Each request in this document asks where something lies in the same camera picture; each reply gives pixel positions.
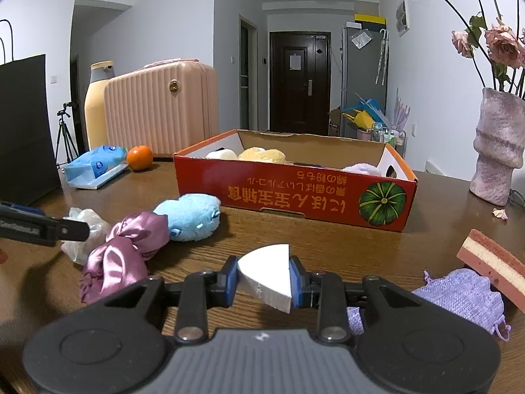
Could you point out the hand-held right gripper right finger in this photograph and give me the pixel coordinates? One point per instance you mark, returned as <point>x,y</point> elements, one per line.
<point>296,283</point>

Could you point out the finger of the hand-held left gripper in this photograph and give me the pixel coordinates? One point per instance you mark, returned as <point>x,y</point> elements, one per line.
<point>41,227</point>

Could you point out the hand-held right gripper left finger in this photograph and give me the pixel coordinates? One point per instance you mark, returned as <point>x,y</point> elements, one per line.
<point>231,283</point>

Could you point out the white foam wedge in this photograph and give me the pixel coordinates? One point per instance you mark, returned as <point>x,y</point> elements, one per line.
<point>264,275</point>

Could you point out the white plastic bag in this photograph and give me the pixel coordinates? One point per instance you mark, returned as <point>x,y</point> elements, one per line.
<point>88,221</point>

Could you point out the light blue plush toy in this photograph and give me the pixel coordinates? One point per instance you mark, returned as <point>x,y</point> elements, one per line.
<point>188,217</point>

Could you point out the purple satin scrunchie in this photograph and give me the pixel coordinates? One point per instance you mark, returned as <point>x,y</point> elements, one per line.
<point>119,254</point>

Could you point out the orange pumpkin print cardboard box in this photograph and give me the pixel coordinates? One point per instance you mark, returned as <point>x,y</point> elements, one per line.
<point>287,197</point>

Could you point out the white round plush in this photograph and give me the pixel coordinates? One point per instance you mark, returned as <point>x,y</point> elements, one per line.
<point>221,154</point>

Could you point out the lavender fluffy plush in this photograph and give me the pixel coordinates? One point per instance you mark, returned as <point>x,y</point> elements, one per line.
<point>361,169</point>

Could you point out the yellow and white plush toy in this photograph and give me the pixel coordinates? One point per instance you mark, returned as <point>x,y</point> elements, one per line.
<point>262,155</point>

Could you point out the purple knit pouch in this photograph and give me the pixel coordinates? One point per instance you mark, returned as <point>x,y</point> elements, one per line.
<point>459,299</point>

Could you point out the pink layered sponge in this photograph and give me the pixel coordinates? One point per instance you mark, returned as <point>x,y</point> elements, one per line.
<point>492,260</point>

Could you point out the blue tissue pack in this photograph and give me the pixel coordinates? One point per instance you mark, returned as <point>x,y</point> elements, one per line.
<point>96,166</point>

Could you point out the black paper bag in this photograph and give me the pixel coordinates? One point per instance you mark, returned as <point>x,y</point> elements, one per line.
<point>24,131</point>

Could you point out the orange fruit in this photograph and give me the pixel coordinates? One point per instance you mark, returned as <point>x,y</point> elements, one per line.
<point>139,158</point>

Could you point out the pink bucket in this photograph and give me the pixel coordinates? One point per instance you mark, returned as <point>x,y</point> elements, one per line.
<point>363,134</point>

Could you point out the pink ribbed suitcase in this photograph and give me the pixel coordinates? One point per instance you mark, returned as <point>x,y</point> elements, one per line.
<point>160,111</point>

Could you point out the blue and yellow bags pile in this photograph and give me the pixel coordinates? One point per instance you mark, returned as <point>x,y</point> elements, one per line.
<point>365,115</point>

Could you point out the dark wooden door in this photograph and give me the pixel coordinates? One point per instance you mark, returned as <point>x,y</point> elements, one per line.
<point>299,86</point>

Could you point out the purple dried flower bunch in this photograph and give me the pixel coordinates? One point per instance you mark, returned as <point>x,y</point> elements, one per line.
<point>401,111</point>

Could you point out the interior doorway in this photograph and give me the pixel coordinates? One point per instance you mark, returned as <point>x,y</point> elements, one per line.
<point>248,74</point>

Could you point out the fallen rose petal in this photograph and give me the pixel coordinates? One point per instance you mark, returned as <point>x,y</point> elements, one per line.
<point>500,214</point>

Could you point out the grey refrigerator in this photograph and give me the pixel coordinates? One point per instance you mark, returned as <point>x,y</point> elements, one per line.
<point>363,74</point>

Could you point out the hanging white umbrellas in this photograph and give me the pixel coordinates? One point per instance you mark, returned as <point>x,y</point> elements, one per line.
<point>382,57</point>

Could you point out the purple textured vase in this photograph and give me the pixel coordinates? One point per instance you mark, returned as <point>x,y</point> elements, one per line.
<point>498,143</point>

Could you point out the yellow and black box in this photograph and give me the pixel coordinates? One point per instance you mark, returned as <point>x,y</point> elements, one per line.
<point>371,19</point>

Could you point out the dried pink roses bouquet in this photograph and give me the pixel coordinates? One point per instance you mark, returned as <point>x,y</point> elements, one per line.
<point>502,43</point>

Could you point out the black camera tripod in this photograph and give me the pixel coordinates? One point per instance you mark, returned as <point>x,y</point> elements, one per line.
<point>65,135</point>

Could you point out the wall poster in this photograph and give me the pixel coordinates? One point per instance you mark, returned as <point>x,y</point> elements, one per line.
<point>402,17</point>

